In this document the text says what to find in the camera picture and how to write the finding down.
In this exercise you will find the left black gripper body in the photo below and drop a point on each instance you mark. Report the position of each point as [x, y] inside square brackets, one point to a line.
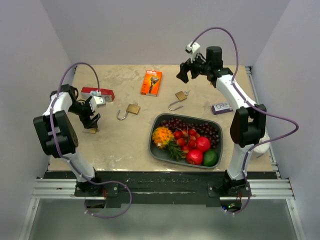
[84, 111]

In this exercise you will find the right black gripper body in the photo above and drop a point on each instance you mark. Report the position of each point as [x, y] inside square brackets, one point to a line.
[198, 63]

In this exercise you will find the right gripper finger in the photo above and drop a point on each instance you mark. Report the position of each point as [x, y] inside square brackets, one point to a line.
[194, 70]
[183, 72]

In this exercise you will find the small brass padlock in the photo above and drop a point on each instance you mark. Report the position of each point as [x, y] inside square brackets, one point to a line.
[91, 130]

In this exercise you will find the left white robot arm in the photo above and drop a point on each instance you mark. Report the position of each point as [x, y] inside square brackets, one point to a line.
[58, 138]

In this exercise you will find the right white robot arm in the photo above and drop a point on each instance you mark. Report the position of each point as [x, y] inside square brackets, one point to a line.
[249, 123]

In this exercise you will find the brass padlock with key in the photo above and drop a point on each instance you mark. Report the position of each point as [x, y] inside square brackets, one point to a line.
[181, 96]

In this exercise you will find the red toothpaste box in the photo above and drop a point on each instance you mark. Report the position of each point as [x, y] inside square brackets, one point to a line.
[107, 94]

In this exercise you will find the orange razor box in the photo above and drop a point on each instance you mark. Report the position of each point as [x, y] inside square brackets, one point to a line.
[151, 83]

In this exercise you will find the large brass padlock centre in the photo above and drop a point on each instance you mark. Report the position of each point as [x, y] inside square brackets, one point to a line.
[132, 108]

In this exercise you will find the purple toothpaste box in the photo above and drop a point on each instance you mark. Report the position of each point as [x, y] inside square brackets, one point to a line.
[221, 108]

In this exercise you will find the dark red grapes bunch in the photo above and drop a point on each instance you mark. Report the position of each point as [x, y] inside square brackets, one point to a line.
[205, 129]

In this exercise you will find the orange horned melon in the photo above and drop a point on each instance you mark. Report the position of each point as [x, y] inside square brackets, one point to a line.
[162, 137]

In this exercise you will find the grey fruit tray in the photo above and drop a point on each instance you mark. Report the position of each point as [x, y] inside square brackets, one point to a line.
[162, 154]

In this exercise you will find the upper red pomegranate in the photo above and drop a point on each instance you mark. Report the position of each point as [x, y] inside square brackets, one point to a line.
[203, 144]

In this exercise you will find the red pomegranate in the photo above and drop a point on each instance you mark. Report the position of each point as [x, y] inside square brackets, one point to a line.
[194, 157]
[203, 144]

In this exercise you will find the green pineapple leaf top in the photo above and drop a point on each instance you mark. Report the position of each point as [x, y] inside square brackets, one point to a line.
[174, 151]

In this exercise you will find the lower red pomegranate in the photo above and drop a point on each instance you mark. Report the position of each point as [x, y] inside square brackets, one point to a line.
[194, 157]

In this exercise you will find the green avocado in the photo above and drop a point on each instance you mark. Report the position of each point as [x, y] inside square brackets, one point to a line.
[210, 158]

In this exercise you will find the white paper towel roll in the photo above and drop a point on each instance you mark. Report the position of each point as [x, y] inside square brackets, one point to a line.
[261, 149]

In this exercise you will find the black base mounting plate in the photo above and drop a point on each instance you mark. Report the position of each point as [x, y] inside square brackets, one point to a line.
[116, 190]

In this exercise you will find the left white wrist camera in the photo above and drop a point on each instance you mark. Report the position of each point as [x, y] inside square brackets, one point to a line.
[96, 101]

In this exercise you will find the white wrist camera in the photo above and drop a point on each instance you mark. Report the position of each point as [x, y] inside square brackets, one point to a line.
[193, 49]
[96, 101]

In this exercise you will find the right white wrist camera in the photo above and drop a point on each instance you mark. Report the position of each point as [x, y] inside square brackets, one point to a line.
[193, 49]

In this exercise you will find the aluminium frame rail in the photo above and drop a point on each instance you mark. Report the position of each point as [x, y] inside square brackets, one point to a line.
[265, 189]

